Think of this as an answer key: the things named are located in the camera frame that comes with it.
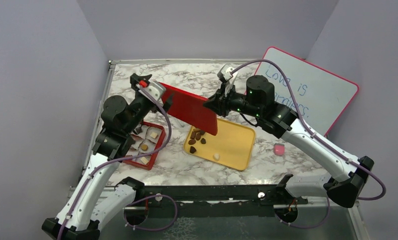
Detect white square chocolate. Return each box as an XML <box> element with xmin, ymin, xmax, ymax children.
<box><xmin>150</xmin><ymin>131</ymin><xmax>158</xmax><ymax>139</ymax></box>

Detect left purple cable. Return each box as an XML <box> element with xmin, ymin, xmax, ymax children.
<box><xmin>56</xmin><ymin>84</ymin><xmax>179</xmax><ymax>240</ymax></box>

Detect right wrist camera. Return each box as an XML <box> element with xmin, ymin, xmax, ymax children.
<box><xmin>217</xmin><ymin>64</ymin><xmax>238</xmax><ymax>97</ymax></box>

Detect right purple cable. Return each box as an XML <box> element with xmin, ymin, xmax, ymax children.
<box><xmin>230</xmin><ymin>59</ymin><xmax>387</xmax><ymax>230</ymax></box>

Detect round caramel chocolate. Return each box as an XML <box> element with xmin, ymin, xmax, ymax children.
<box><xmin>140</xmin><ymin>144</ymin><xmax>148</xmax><ymax>151</ymax></box>

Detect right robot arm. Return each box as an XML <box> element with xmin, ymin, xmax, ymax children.
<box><xmin>203</xmin><ymin>75</ymin><xmax>374</xmax><ymax>208</ymax></box>

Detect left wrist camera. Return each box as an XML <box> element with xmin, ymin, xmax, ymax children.
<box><xmin>136</xmin><ymin>80</ymin><xmax>166</xmax><ymax>102</ymax></box>

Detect black mounting rail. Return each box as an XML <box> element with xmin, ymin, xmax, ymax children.
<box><xmin>123</xmin><ymin>184</ymin><xmax>308</xmax><ymax>220</ymax></box>

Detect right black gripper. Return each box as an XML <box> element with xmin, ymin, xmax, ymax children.
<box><xmin>203</xmin><ymin>81</ymin><xmax>262</xmax><ymax>118</ymax></box>

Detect dark round chocolate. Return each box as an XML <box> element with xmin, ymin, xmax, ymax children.
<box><xmin>189</xmin><ymin>146</ymin><xmax>197</xmax><ymax>154</ymax></box>

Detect pink framed whiteboard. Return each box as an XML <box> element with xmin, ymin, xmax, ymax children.
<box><xmin>255</xmin><ymin>46</ymin><xmax>359</xmax><ymax>135</ymax></box>

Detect red compartment box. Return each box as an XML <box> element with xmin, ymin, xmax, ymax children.
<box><xmin>123</xmin><ymin>122</ymin><xmax>166</xmax><ymax>171</ymax></box>

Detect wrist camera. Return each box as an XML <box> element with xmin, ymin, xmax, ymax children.
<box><xmin>217</xmin><ymin>64</ymin><xmax>238</xmax><ymax>97</ymax></box>
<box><xmin>136</xmin><ymin>80</ymin><xmax>166</xmax><ymax>102</ymax></box>

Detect white chocolate bar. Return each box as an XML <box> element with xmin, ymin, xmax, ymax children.
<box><xmin>140</xmin><ymin>156</ymin><xmax>149</xmax><ymax>165</ymax></box>

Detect purple cable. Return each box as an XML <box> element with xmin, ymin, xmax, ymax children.
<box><xmin>230</xmin><ymin>59</ymin><xmax>387</xmax><ymax>230</ymax></box>
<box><xmin>56</xmin><ymin>84</ymin><xmax>179</xmax><ymax>240</ymax></box>

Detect yellow plastic tray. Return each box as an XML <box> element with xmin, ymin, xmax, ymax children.
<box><xmin>183</xmin><ymin>118</ymin><xmax>256</xmax><ymax>171</ymax></box>

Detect pink eraser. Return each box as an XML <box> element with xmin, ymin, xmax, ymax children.
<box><xmin>273</xmin><ymin>143</ymin><xmax>285</xmax><ymax>156</ymax></box>

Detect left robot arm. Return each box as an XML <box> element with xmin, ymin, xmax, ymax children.
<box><xmin>41</xmin><ymin>73</ymin><xmax>172</xmax><ymax>240</ymax></box>

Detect red box lid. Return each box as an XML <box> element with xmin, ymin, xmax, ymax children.
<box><xmin>161</xmin><ymin>83</ymin><xmax>218</xmax><ymax>136</ymax></box>

